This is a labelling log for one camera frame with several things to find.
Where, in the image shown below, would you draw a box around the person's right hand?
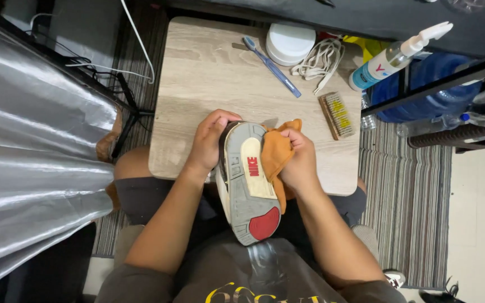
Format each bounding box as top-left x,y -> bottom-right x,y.
278,127 -> 320,192

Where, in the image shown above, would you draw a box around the person's left hand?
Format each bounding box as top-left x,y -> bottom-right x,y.
185,109 -> 243,175

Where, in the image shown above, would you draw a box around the orange cloth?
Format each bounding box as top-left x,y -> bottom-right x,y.
260,119 -> 303,215

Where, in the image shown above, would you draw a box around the grey-soled sneaker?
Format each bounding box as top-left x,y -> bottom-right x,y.
215,121 -> 282,246

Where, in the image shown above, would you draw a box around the small wooden table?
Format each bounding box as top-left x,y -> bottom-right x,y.
148,16 -> 363,197

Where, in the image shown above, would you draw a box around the wooden scrub brush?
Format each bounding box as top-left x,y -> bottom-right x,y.
318,91 -> 356,141

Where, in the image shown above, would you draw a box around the blue toothbrush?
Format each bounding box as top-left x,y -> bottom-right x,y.
242,36 -> 302,98

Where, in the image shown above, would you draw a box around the white shoelaces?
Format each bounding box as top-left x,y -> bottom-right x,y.
290,38 -> 346,96

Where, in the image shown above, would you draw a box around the small clear water bottle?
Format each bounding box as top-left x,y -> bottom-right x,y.
360,90 -> 377,131

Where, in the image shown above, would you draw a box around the white round container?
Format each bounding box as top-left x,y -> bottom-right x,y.
265,23 -> 317,67

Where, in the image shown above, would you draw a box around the black stand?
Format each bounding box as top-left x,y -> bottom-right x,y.
110,72 -> 155,160

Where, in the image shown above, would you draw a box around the yellow bag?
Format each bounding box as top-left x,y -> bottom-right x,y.
343,35 -> 391,65

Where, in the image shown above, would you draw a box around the clear spray bottle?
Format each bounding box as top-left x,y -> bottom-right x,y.
349,21 -> 454,92

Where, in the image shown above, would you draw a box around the striped rug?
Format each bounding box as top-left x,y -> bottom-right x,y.
92,8 -> 454,291

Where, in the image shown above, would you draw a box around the clear plastic bottle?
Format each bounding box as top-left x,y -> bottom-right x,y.
396,112 -> 471,138

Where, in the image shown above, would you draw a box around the blue water jug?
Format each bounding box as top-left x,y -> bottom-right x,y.
370,52 -> 484,123

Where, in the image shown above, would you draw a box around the black shelf rack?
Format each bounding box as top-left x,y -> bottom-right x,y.
360,42 -> 485,154

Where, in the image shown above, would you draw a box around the white sneaker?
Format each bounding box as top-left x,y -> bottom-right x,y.
382,269 -> 407,290

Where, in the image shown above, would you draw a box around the silver curtain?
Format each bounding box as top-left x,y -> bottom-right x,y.
0,12 -> 123,295

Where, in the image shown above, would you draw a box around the black shoe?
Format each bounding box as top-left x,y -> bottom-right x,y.
418,277 -> 466,303

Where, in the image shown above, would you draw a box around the white cable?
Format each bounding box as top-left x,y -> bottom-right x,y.
65,0 -> 155,85

